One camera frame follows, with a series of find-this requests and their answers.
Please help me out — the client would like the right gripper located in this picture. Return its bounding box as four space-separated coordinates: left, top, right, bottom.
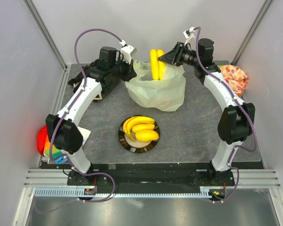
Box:
159 42 201 67

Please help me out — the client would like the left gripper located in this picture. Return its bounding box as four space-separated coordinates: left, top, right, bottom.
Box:
110 56 137 82

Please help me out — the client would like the yellow fake banana bunch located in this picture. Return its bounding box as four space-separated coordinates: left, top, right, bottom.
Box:
150 49 166 81
123 116 155 141

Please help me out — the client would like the pale green plastic bag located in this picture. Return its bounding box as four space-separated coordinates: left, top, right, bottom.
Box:
125 61 186 112

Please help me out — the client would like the wrinkled yellow fake fruit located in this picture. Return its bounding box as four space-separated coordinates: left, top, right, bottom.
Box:
132 123 155 133

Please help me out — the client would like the smooth yellow fake mango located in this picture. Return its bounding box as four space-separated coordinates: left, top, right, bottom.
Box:
135 130 159 142

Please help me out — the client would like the black rimmed ceramic plate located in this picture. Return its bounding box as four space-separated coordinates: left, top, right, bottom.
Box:
118 115 160 153

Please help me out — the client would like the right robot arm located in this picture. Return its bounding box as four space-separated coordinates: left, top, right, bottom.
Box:
158 38 255 186

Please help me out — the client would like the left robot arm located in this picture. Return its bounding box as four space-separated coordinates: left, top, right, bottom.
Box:
45 45 136 185

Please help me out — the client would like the black floral patterned cloth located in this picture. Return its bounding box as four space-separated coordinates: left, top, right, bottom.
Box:
68 60 120 99

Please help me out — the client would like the orange floral cloth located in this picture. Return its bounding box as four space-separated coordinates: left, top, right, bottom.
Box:
220 65 249 97

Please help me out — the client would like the rainbow striped cloth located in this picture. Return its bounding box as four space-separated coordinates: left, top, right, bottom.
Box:
36 124 92 165

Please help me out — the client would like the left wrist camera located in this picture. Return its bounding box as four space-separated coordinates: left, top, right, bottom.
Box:
120 40 137 64

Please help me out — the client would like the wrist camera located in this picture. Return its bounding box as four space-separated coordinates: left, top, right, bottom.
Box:
183 27 195 45
120 40 137 64

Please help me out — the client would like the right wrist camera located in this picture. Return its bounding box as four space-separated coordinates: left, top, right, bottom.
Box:
183 27 195 45

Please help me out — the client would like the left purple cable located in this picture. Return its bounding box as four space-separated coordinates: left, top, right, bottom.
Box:
34 28 125 214

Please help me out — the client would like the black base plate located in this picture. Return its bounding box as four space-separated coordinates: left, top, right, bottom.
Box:
67 162 236 188

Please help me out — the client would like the grey slotted cable duct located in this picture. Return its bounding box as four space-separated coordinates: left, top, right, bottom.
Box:
34 186 217 199

